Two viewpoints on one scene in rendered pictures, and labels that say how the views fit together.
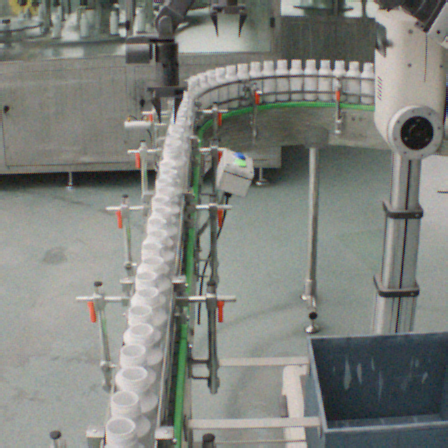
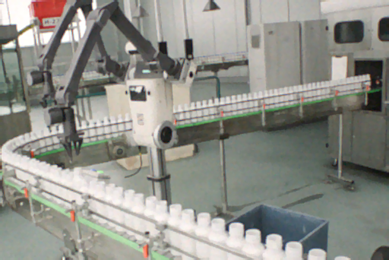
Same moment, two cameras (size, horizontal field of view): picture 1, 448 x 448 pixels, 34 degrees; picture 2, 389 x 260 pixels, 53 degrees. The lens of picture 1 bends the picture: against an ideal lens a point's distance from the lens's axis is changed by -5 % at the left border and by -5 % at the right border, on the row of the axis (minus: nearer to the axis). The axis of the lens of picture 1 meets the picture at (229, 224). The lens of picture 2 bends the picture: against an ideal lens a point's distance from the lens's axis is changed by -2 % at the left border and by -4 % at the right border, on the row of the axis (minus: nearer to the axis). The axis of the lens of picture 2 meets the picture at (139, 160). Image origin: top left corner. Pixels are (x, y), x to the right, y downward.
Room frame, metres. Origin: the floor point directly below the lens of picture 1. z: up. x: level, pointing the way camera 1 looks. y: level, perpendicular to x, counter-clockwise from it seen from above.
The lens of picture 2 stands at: (0.34, 0.92, 1.65)
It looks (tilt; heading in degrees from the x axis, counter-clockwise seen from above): 16 degrees down; 323
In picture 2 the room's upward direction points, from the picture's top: 7 degrees counter-clockwise
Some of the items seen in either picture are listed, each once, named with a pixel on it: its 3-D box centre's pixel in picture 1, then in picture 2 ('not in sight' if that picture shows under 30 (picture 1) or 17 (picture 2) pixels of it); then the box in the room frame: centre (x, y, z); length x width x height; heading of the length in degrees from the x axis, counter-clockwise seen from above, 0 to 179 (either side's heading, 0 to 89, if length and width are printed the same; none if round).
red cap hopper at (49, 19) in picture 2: not in sight; (61, 71); (7.83, -3.05, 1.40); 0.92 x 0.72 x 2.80; 72
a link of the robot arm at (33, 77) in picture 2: not in sight; (39, 71); (2.26, 0.04, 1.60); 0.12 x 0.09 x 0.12; 92
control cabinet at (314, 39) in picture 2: not in sight; (311, 70); (4.25, -6.43, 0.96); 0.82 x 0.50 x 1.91; 72
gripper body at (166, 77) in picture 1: (167, 76); (70, 129); (1.81, 0.15, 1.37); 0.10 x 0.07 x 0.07; 91
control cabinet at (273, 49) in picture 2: not in sight; (274, 75); (4.52, -5.57, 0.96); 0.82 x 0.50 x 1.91; 72
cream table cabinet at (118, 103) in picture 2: not in sight; (150, 121); (4.95, -2.88, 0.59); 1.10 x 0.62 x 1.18; 72
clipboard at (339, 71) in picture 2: not in sight; (338, 69); (2.48, -3.75, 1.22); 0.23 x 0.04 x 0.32; 162
